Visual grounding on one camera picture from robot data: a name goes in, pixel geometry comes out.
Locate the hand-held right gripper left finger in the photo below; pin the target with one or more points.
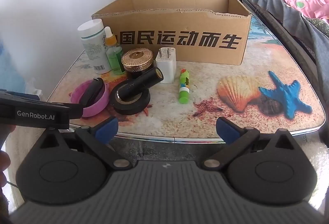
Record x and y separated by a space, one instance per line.
106 130

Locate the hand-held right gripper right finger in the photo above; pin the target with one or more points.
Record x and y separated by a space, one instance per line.
226 129

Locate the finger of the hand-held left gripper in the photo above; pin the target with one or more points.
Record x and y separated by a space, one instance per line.
74 110

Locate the pink plastic lid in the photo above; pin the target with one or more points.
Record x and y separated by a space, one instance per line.
99 105

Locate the small black stapler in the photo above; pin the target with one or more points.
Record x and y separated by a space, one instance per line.
92 91

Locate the green dropper bottle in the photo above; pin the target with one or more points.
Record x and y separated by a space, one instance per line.
114 59

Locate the brown cardboard box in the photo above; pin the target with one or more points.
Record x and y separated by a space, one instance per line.
205 41

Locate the person's left hand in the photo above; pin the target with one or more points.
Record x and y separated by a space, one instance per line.
3 162

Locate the black tape roll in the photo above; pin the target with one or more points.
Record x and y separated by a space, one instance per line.
131 107

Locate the black cylinder with gold end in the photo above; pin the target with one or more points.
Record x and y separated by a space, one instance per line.
138 83

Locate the green glue stick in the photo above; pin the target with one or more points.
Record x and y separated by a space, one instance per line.
184 90

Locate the white pill bottle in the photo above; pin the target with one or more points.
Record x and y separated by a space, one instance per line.
93 49

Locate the dark jar with gold lid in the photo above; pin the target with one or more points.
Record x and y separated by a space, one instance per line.
136 58

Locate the white charger plug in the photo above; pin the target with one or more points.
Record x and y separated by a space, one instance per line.
165 67

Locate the white fluffy towel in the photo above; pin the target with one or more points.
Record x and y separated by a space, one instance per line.
317 154

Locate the grey quilt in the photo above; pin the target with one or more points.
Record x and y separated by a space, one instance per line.
282 15

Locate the dark bed frame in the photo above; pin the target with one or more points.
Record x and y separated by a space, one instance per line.
277 31

